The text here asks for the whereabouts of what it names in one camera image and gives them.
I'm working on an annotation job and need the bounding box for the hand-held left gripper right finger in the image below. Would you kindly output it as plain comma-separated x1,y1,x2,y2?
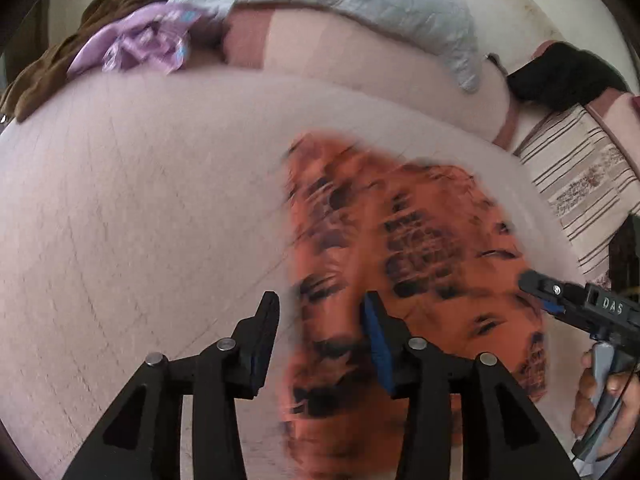
362,290,581,480

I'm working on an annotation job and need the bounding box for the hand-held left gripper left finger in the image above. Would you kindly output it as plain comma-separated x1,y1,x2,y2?
62,290,281,480

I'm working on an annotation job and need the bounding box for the orange floral garment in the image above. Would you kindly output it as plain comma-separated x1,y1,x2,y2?
277,130,551,480

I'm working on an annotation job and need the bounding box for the person's right hand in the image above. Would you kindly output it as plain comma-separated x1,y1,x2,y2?
571,350,640,461

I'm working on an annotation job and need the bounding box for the maroon cloth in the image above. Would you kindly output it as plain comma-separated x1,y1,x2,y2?
607,212,640,292

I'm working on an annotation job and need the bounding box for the striped pillow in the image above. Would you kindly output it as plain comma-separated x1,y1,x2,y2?
512,92,640,286

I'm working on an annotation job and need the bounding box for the pale pink bed blanket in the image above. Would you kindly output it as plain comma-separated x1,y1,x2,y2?
0,67,586,480

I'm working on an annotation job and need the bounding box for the black cloth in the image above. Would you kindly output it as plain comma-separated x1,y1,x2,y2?
505,42,628,113

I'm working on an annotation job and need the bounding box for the pink pillow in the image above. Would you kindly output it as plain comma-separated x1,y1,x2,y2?
222,7,521,148

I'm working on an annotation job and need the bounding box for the purple cloth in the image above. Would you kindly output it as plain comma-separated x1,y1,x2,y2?
67,2,211,78

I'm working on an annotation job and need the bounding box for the brown cloth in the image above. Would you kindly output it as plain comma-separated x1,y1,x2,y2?
0,0,173,123

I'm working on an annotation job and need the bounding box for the black cable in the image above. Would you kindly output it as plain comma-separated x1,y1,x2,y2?
570,364,640,462

